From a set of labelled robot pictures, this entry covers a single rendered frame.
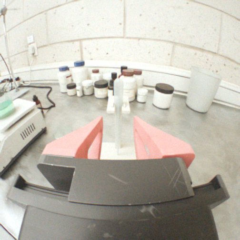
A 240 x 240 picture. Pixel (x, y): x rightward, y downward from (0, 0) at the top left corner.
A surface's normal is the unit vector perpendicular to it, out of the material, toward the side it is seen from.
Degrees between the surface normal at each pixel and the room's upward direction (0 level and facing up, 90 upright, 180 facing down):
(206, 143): 0
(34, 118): 90
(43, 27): 90
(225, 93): 90
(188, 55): 90
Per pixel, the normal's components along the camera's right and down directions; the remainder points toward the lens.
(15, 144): 0.94, 0.22
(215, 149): 0.01, -0.80
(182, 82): -0.24, 0.58
